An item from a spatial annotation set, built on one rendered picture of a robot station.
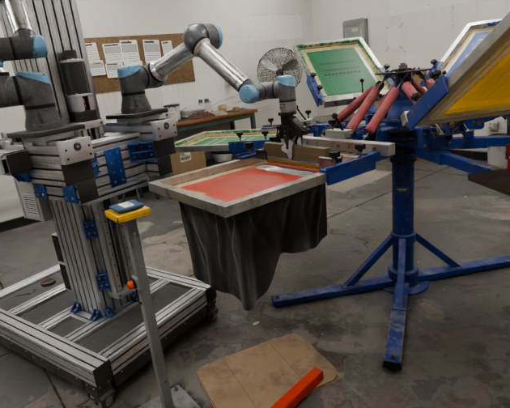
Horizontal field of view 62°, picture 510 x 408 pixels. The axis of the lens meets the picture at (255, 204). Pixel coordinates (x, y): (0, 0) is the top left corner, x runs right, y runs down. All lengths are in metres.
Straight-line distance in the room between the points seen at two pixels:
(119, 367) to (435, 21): 5.41
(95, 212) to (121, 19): 3.76
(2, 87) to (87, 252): 0.87
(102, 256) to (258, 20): 5.08
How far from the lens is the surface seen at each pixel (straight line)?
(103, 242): 2.29
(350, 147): 2.05
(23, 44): 1.72
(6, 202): 5.35
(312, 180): 1.64
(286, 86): 1.90
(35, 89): 1.96
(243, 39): 6.58
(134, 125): 2.23
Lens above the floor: 1.41
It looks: 18 degrees down
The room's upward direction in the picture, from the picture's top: 6 degrees counter-clockwise
